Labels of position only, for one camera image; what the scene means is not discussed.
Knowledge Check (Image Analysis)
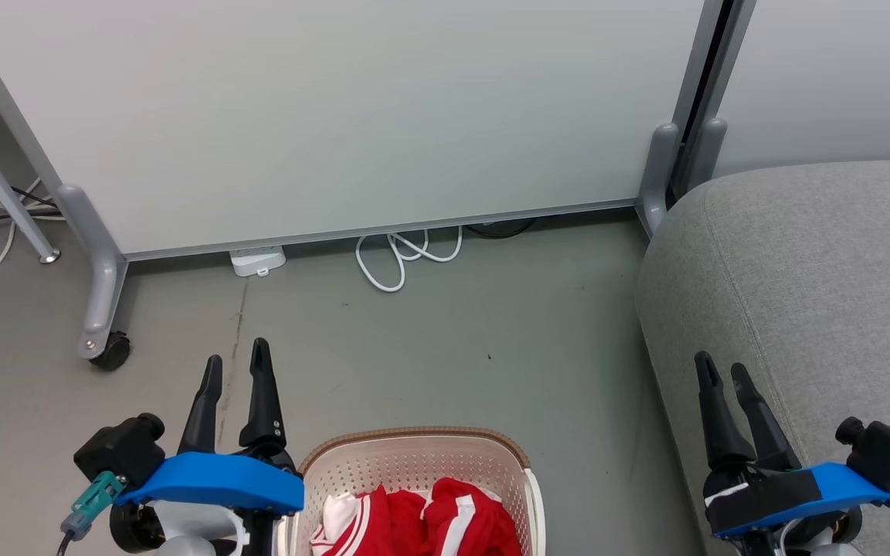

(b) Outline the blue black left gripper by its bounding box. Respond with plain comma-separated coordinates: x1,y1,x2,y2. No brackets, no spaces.
114,337,306,516

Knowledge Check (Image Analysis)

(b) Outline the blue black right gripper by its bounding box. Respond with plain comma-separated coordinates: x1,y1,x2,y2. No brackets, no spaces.
695,351,890,540

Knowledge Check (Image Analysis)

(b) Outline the red jersey with numbers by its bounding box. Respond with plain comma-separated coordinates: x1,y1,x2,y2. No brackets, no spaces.
311,485,427,556

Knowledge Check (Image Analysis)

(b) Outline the grey fabric sofa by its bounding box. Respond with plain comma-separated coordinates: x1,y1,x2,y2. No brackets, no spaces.
634,158,890,556

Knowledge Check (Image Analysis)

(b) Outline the grey partition foot with caster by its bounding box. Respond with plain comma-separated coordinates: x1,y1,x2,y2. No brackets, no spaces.
56,183,132,372

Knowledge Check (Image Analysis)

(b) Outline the white perforated laundry basket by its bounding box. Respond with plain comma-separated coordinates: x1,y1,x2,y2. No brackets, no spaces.
286,426,547,556

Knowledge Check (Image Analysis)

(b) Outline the large white partition panel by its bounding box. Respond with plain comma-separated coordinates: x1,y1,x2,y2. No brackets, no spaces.
0,0,726,262

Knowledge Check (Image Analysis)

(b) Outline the black left cable teal plug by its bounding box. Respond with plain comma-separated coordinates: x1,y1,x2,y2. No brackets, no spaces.
57,470,130,556

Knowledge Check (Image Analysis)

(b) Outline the coiled white cable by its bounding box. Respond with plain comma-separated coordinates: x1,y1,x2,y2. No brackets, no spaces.
355,225,464,294

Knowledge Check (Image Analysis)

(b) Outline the black cable under partition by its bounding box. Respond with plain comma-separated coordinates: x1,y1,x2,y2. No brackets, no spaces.
464,218,539,241

